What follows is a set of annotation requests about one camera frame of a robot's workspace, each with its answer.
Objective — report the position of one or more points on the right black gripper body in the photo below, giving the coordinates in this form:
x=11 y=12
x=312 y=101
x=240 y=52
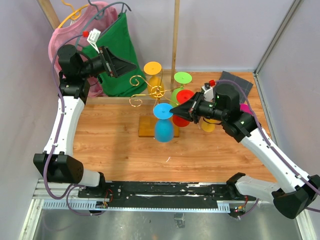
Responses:
x=205 y=109

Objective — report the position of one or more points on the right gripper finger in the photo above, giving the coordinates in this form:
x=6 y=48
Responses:
x=184 y=108
x=187 y=115

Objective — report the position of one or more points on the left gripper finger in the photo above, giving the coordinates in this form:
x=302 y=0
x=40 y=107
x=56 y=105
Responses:
x=112 y=58
x=120 y=69

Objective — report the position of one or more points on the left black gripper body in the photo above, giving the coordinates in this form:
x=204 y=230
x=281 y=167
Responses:
x=106 y=58

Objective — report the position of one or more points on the blue wine glass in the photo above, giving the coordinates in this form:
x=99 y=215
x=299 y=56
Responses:
x=164 y=129

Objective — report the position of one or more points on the pink wine glass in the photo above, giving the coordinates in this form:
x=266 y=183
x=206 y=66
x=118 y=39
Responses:
x=245 y=108

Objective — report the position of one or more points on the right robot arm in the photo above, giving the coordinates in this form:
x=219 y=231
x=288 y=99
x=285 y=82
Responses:
x=294 y=189

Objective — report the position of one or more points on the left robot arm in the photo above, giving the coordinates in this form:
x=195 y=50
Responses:
x=56 y=163

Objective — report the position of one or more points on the red wine glass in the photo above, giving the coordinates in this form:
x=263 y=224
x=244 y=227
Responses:
x=182 y=97

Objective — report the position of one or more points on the green wine glass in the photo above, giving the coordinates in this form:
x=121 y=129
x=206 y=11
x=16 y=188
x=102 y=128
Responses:
x=182 y=78

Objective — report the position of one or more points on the orange yellow wine glass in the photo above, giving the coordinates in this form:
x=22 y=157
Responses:
x=155 y=71

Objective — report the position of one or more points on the amber rack base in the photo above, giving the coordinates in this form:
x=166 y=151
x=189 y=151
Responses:
x=146 y=128

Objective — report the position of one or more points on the green shirt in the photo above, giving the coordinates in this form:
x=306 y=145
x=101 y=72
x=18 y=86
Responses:
x=118 y=40

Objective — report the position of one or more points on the pink shirt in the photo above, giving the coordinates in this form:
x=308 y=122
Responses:
x=60 y=35

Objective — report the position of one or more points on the grey folded cloth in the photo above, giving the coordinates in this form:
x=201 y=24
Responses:
x=245 y=85

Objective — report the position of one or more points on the yellow clothes hanger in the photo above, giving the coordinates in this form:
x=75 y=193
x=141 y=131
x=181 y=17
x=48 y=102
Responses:
x=74 y=15

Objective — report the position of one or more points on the aluminium corner profile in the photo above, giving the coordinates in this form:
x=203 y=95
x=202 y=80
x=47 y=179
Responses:
x=278 y=34

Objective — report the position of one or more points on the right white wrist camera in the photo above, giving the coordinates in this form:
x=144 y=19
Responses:
x=208 y=92

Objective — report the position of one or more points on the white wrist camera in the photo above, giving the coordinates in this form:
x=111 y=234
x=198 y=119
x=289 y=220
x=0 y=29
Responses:
x=93 y=38
x=208 y=92

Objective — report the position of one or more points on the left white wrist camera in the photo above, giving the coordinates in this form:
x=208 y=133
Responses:
x=93 y=38

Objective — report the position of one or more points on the gold wire glass rack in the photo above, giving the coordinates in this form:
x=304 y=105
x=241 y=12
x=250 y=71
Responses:
x=134 y=100

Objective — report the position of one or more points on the wooden frame post centre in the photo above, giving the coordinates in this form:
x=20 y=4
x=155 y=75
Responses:
x=174 y=41

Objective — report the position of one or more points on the wooden frame post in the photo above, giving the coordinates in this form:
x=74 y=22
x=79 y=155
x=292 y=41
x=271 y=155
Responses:
x=50 y=13
x=174 y=41

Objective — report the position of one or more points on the wooden frame post left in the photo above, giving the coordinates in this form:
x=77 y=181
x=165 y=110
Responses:
x=50 y=13

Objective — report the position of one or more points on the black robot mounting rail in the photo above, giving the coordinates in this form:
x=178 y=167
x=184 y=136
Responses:
x=163 y=196

